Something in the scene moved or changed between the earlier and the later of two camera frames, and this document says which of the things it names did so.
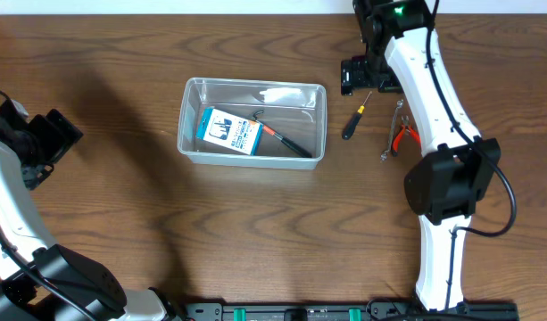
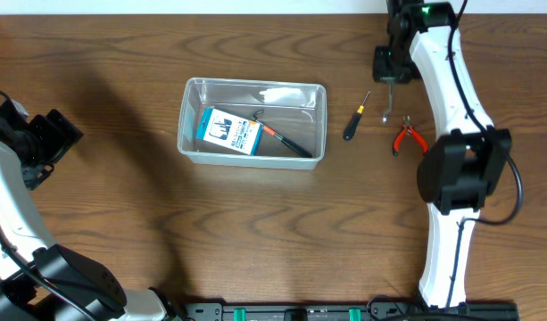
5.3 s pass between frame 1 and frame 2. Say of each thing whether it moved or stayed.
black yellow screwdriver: stayed
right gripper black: moved
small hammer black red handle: stayed
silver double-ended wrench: moved
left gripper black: stayed
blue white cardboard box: stayed
